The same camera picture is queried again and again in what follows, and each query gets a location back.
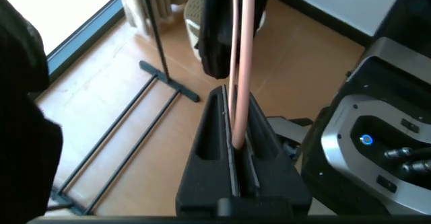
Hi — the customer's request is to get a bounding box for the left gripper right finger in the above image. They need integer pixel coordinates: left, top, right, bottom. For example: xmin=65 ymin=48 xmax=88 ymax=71
xmin=242 ymin=94 xmax=313 ymax=217

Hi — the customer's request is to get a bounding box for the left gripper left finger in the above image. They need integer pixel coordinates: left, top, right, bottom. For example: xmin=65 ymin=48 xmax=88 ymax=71
xmin=175 ymin=84 xmax=240 ymax=217

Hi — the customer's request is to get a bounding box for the pink clothes hanger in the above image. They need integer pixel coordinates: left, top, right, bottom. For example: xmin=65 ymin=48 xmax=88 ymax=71
xmin=228 ymin=0 xmax=257 ymax=150

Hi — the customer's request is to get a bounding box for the black garment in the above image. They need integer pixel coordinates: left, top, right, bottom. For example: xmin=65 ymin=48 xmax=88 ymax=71
xmin=197 ymin=0 xmax=273 ymax=80
xmin=0 ymin=0 xmax=64 ymax=224

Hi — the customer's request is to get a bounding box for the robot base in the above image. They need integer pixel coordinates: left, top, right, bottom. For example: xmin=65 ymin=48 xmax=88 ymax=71
xmin=265 ymin=94 xmax=431 ymax=217

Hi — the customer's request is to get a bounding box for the black clothes rack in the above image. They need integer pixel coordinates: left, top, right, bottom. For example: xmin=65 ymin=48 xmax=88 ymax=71
xmin=45 ymin=0 xmax=201 ymax=217

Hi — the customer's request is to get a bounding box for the white laundry basket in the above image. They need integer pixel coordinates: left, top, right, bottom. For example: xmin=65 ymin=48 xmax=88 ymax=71
xmin=183 ymin=0 xmax=267 ymax=62

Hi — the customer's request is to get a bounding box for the window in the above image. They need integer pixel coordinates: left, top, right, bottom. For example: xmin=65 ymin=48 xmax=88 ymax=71
xmin=0 ymin=0 xmax=126 ymax=99

